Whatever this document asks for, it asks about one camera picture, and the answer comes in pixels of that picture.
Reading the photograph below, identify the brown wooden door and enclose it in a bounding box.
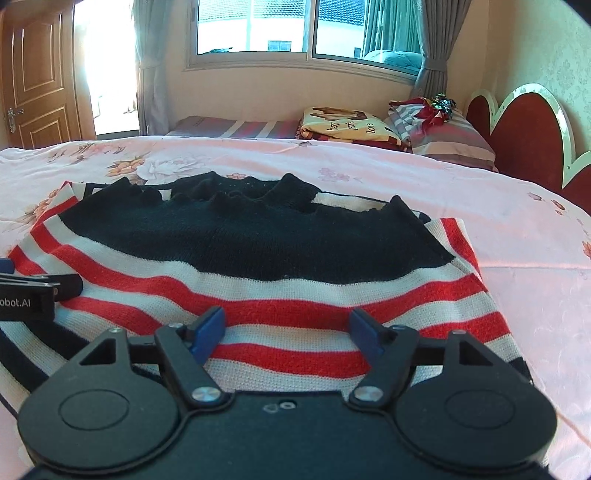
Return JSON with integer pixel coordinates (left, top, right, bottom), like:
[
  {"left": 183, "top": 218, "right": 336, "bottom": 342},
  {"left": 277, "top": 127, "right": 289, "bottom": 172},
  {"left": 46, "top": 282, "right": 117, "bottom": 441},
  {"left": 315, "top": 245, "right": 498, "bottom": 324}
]
[{"left": 0, "top": 7, "right": 95, "bottom": 149}]

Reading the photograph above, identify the grey curtain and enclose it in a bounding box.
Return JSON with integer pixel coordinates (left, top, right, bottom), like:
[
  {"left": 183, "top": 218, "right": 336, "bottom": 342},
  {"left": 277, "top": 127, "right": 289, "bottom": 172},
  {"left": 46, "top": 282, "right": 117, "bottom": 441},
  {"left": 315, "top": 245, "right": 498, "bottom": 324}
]
[
  {"left": 413, "top": 0, "right": 462, "bottom": 97},
  {"left": 134, "top": 0, "right": 174, "bottom": 136}
]

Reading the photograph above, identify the teal quilt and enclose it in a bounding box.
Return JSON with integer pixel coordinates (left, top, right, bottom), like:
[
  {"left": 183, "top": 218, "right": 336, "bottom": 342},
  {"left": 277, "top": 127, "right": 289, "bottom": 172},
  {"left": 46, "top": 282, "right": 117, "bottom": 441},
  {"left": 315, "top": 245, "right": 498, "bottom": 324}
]
[{"left": 362, "top": 50, "right": 423, "bottom": 72}]

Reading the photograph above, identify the striped knit sweater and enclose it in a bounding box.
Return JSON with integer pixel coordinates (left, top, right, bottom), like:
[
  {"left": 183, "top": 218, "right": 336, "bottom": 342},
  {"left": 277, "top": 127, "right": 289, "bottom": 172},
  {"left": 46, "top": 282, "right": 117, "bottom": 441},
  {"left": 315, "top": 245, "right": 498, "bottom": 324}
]
[{"left": 0, "top": 172, "right": 534, "bottom": 416}]

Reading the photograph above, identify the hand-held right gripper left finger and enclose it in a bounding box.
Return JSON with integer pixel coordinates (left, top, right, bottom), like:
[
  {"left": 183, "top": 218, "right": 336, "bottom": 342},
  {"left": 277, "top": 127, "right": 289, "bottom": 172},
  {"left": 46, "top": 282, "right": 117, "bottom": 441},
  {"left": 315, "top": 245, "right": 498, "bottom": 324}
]
[{"left": 69, "top": 306, "right": 232, "bottom": 410}]

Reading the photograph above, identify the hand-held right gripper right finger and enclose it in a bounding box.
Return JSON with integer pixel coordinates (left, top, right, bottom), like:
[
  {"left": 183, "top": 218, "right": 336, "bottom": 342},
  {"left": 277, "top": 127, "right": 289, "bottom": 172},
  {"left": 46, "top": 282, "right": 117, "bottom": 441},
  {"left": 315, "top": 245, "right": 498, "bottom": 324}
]
[{"left": 348, "top": 308, "right": 509, "bottom": 410}]

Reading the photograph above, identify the sliding glass window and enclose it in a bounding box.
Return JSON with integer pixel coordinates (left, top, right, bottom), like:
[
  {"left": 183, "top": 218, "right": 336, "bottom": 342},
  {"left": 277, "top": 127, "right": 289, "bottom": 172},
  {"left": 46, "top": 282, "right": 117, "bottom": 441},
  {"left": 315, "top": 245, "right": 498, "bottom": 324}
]
[{"left": 185, "top": 0, "right": 428, "bottom": 84}]

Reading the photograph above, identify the colourful crumpled cloth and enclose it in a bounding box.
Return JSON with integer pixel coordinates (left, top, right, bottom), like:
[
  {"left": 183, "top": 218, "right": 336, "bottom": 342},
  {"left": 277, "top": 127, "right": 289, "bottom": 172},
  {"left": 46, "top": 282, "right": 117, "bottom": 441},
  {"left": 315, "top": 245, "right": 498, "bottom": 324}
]
[{"left": 390, "top": 93, "right": 458, "bottom": 125}]

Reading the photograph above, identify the pink floral bed sheet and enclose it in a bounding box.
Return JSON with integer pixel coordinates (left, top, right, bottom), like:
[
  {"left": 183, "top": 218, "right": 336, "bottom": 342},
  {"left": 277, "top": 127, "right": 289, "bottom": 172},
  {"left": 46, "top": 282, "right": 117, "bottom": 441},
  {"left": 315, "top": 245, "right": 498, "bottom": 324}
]
[{"left": 0, "top": 135, "right": 591, "bottom": 480}]

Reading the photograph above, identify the striped pillow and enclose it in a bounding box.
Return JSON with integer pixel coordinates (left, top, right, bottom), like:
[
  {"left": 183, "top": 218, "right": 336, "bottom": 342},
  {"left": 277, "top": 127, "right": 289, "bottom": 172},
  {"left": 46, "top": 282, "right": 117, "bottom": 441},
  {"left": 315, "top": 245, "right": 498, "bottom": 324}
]
[{"left": 388, "top": 102, "right": 499, "bottom": 172}]

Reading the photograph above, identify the folded cartoon print blanket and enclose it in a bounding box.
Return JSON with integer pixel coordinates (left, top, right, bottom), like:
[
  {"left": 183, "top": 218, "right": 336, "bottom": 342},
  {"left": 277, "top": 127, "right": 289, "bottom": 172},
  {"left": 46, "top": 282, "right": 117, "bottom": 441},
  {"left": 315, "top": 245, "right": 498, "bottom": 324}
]
[{"left": 295, "top": 106, "right": 414, "bottom": 153}]

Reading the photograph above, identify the red scalloped headboard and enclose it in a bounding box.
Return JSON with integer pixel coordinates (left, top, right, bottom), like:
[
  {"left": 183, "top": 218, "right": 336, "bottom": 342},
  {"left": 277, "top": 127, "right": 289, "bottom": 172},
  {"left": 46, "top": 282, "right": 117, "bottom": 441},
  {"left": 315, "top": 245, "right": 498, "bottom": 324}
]
[{"left": 465, "top": 82, "right": 591, "bottom": 204}]

